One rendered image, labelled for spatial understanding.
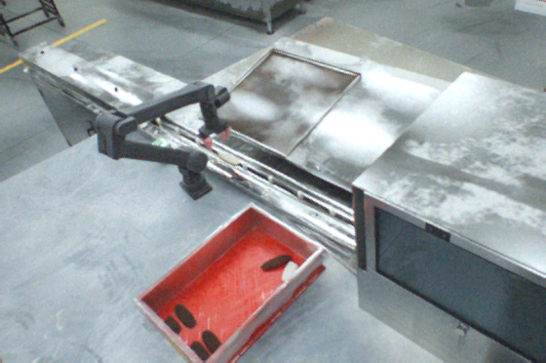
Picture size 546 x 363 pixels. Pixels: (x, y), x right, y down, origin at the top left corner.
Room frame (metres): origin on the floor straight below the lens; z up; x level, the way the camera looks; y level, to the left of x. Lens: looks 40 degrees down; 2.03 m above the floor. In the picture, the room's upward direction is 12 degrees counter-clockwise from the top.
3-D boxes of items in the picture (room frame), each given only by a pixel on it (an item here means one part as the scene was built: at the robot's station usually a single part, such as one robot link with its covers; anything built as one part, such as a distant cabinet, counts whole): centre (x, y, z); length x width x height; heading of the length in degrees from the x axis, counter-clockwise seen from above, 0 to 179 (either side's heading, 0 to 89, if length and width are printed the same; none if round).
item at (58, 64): (2.31, 0.88, 0.89); 1.25 x 0.18 x 0.09; 40
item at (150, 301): (0.85, 0.19, 0.88); 0.49 x 0.34 x 0.10; 128
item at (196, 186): (1.36, 0.31, 0.86); 0.12 x 0.09 x 0.08; 30
